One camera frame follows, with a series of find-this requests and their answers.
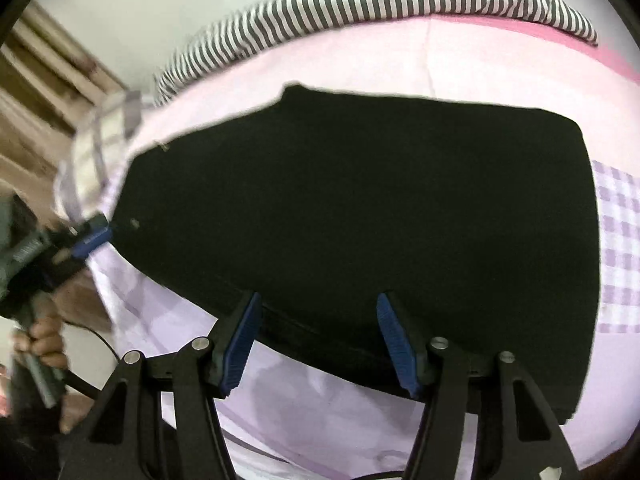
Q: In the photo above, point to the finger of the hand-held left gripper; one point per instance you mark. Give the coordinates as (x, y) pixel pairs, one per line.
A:
(90, 222)
(94, 242)

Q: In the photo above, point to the grey white striped blanket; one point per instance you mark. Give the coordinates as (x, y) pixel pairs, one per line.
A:
(350, 2)

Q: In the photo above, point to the beige plaid pillow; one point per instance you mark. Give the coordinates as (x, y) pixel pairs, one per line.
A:
(95, 155)

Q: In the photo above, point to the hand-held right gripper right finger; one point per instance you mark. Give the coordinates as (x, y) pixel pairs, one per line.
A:
(400, 350)

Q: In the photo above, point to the black pants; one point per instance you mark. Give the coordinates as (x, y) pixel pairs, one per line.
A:
(350, 210)

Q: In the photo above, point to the pink purple patchwork bedsheet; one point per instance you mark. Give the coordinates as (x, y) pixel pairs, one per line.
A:
(350, 60)

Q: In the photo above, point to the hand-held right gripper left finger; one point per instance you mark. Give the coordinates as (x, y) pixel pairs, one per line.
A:
(240, 345)

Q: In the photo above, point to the beige wooden frame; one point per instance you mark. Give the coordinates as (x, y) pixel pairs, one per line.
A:
(45, 75)

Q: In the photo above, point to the person's left hand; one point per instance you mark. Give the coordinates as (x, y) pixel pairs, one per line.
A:
(47, 342)

